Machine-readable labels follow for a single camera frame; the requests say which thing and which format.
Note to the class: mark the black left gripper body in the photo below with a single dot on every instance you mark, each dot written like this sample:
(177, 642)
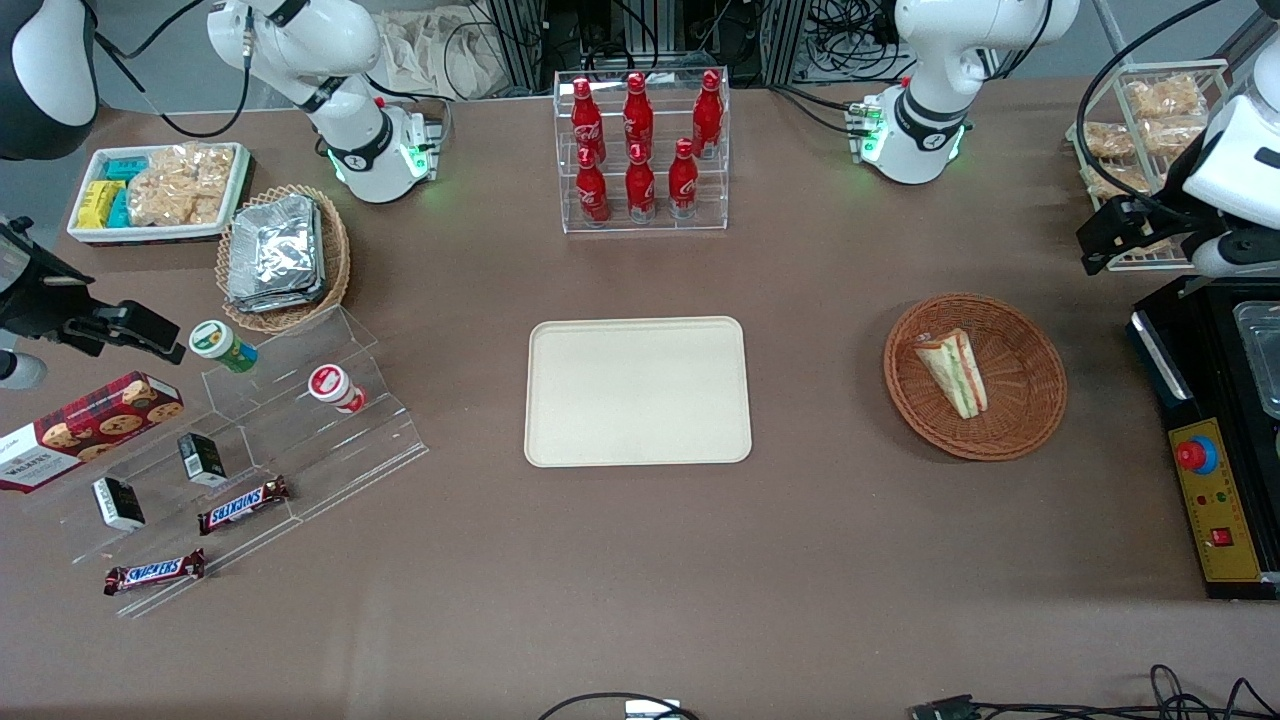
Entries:
(1166, 232)

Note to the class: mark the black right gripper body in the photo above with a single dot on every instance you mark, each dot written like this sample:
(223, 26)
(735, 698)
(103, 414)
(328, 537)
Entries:
(32, 298)

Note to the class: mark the triangle sandwich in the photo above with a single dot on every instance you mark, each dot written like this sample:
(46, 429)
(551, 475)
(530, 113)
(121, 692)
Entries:
(955, 372)

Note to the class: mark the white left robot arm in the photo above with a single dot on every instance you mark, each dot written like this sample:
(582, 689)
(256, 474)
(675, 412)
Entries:
(950, 50)

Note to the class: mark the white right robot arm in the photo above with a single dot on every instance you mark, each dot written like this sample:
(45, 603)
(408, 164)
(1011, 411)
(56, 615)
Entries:
(350, 60)

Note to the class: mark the white rectangular snack tray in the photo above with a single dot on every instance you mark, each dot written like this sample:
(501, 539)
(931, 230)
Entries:
(90, 235)

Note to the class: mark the brown wicker basket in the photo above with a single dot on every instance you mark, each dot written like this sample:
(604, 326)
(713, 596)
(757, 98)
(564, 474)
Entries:
(1020, 350)

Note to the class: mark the light wicker basket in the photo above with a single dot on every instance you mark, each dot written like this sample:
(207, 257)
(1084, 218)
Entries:
(338, 260)

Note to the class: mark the beige plastic tray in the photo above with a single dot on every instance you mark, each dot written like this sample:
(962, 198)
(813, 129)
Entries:
(638, 392)

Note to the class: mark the clear bag of fried snacks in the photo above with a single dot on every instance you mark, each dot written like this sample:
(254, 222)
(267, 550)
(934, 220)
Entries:
(1175, 135)
(1120, 180)
(1163, 97)
(1107, 140)

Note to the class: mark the green lidded snack cup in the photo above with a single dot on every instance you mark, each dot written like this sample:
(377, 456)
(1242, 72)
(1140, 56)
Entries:
(220, 345)

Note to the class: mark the black machine housing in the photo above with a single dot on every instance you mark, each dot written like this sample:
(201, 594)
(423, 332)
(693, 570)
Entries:
(1160, 340)

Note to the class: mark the red tartan cookie box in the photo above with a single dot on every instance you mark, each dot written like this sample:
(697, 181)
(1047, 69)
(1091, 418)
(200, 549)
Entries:
(90, 430)

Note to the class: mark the yellow snack packet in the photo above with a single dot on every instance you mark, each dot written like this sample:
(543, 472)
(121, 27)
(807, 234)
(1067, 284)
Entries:
(97, 205)

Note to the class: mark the teal snack packet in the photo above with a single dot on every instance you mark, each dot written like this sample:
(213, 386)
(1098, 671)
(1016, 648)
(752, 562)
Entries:
(120, 210)
(125, 168)

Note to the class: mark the small black box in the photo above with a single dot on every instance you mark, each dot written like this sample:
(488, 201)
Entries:
(118, 503)
(202, 460)

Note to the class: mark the silver foil packet stack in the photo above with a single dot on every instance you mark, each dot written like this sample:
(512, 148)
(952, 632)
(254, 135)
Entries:
(275, 255)

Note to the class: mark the clear plastic container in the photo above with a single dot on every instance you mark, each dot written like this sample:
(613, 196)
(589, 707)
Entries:
(1260, 350)

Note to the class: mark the red lidded snack cup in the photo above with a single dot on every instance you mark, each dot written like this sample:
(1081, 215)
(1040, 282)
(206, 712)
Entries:
(332, 387)

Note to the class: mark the brown snickers bar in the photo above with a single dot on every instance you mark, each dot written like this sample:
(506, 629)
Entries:
(155, 572)
(243, 505)

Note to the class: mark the red emergency stop button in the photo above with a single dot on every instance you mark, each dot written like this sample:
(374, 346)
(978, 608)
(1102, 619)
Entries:
(1192, 455)

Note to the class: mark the clear acrylic stepped stand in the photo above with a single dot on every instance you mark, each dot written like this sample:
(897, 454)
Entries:
(330, 460)

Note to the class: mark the yellow control panel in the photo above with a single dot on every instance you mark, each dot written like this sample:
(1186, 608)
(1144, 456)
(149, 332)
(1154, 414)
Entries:
(1225, 520)

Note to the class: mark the red cola bottle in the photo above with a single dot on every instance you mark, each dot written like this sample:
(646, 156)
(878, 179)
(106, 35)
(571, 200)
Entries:
(638, 115)
(708, 112)
(641, 185)
(683, 182)
(592, 190)
(584, 120)

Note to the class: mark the clear acrylic bottle rack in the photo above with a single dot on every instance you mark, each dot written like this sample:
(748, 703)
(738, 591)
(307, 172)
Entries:
(648, 228)

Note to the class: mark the aluminium frame post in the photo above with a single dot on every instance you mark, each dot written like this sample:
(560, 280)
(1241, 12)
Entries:
(785, 40)
(515, 40)

